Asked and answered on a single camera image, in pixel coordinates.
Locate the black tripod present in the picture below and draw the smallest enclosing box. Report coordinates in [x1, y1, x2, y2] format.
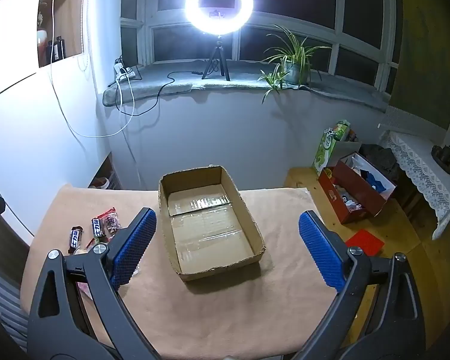
[202, 34, 231, 82]

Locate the green carton box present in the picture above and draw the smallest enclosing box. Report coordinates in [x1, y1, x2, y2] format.
[313, 120, 351, 175]

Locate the dark figurine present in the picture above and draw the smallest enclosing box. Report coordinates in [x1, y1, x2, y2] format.
[431, 144, 450, 175]

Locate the white lace cloth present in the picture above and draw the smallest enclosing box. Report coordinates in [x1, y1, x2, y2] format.
[380, 130, 450, 241]

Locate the white ring light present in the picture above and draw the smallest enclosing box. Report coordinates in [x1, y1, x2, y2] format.
[185, 0, 254, 34]

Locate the brown chocolate bar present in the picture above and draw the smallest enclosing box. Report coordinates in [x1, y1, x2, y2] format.
[68, 226, 84, 255]

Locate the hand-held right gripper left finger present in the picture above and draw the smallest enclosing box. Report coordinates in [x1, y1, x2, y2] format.
[27, 207, 162, 360]

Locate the wooden wall shelf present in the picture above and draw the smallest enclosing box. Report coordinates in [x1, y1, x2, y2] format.
[35, 0, 89, 69]

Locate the red flat packet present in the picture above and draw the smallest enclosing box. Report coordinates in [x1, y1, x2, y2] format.
[345, 229, 385, 257]

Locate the dark cloth pile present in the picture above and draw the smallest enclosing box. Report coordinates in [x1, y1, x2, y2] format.
[360, 144, 402, 184]

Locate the grey striped cloth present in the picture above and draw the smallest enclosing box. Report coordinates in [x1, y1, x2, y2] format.
[0, 260, 29, 349]

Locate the grey windowsill mat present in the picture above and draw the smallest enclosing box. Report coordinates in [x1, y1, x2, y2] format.
[102, 60, 391, 113]

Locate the cardboard box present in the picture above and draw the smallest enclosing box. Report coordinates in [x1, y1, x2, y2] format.
[158, 165, 266, 283]

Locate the white cable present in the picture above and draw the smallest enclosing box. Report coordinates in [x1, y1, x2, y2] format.
[45, 0, 136, 138]

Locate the potted spider plant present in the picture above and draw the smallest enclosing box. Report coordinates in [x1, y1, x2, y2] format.
[258, 24, 332, 104]

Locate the black cable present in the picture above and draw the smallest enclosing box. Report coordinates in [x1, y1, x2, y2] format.
[114, 54, 205, 117]

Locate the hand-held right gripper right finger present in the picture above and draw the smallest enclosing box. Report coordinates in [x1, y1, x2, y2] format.
[292, 210, 426, 360]

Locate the red shoe box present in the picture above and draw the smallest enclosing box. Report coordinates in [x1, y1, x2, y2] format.
[319, 152, 397, 225]

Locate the white power strip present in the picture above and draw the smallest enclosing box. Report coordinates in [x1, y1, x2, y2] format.
[113, 64, 136, 81]

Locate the white window frame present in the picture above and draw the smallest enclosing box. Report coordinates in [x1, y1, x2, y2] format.
[120, 0, 402, 94]

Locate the red white jar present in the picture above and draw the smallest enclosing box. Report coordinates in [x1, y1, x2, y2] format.
[37, 28, 47, 66]

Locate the blue white candy bar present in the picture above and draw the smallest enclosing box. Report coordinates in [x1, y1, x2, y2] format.
[91, 217, 106, 239]

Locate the clear red candy packet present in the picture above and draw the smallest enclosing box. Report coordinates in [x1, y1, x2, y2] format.
[97, 207, 121, 237]

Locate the dark bottle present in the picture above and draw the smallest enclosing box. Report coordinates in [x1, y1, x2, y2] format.
[52, 35, 66, 62]

